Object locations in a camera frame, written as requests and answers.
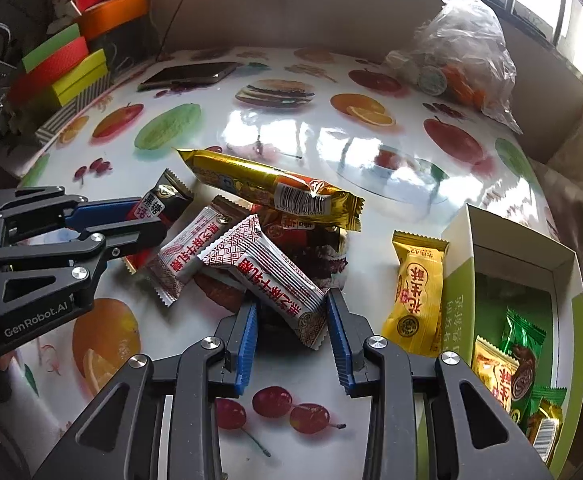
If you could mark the orange box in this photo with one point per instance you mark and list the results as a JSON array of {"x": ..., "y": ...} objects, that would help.
[{"x": 116, "y": 15}]

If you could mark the round lidded cup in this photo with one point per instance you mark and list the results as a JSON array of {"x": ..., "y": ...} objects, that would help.
[{"x": 431, "y": 80}]

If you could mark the green wafer packet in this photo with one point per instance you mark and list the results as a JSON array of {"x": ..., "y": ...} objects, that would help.
[
  {"x": 551, "y": 397},
  {"x": 524, "y": 360}
]

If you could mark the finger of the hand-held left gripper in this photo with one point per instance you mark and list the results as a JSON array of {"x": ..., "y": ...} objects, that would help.
[
  {"x": 101, "y": 212},
  {"x": 131, "y": 240}
]

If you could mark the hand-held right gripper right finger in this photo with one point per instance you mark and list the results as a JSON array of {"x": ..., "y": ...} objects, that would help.
[{"x": 341, "y": 345}]

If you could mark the gold biscuit packet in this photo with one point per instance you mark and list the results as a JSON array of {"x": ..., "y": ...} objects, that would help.
[
  {"x": 546, "y": 435},
  {"x": 251, "y": 180}
]

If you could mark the yellow-green box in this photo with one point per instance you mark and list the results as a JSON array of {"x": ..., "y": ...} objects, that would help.
[{"x": 78, "y": 72}]

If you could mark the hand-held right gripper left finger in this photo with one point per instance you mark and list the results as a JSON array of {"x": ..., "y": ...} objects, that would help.
[{"x": 246, "y": 350}]

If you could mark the green white cardboard box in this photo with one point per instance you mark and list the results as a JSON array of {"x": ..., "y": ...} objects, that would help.
[{"x": 459, "y": 300}]

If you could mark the yellow peanut candy packet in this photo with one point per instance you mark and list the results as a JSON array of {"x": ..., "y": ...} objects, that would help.
[
  {"x": 416, "y": 295},
  {"x": 496, "y": 380}
]

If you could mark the white red nougat packet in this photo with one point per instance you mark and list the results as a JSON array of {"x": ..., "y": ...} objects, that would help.
[{"x": 271, "y": 280}]

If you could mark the black red plum candy packet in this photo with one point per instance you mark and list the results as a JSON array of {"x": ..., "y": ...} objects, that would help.
[
  {"x": 321, "y": 250},
  {"x": 169, "y": 200}
]

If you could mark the black smartphone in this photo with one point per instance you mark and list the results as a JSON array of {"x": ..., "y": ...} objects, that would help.
[{"x": 186, "y": 75}]

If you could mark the white brown nougat packet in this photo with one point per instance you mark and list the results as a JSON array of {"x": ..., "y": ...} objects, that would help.
[{"x": 191, "y": 250}]

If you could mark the red box with green lid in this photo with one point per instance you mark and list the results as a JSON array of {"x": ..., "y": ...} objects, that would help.
[{"x": 46, "y": 75}]

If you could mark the clear plastic bag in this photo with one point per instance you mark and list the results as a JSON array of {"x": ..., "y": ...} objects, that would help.
[{"x": 461, "y": 35}]

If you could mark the barred window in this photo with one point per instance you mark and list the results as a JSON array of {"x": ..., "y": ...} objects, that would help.
[{"x": 546, "y": 10}]

